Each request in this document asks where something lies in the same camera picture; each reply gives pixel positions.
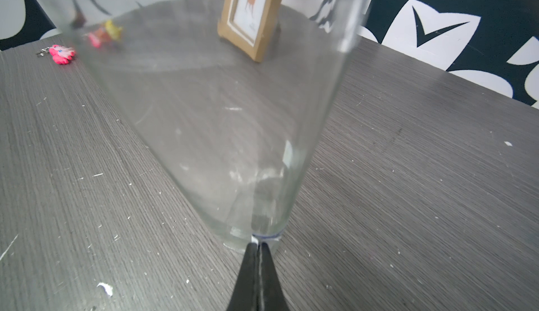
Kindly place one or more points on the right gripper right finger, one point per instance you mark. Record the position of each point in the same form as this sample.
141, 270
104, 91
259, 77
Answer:
270, 294

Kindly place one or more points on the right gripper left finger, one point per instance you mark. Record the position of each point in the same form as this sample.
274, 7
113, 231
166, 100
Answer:
245, 294

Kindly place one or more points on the clear glass bottle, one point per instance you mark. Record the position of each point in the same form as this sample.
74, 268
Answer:
235, 135

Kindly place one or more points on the wooden picture frame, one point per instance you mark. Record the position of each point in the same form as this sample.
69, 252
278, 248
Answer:
249, 25

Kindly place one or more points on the colourful toy keychain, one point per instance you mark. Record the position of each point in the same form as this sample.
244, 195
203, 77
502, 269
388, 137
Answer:
106, 33

